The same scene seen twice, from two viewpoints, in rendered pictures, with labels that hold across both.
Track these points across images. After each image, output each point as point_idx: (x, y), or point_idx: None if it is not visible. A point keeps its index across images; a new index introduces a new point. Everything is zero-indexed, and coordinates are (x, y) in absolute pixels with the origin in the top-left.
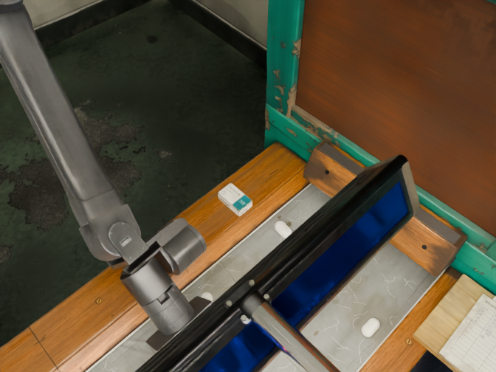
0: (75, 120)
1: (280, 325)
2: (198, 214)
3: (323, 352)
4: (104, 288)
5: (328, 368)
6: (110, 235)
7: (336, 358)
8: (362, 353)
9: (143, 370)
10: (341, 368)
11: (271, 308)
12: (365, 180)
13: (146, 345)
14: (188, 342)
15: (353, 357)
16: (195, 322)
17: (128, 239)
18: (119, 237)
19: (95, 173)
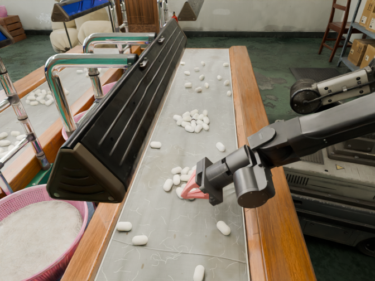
0: (374, 111)
1: (113, 54)
2: (300, 276)
3: (130, 257)
4: (277, 190)
5: (83, 54)
6: (268, 127)
7: (120, 260)
8: (102, 276)
9: (166, 62)
10: (114, 256)
11: (121, 56)
12: (103, 131)
13: (229, 193)
14: (152, 53)
15: (108, 269)
16: (162, 74)
17: (261, 137)
18: (264, 132)
19: (320, 125)
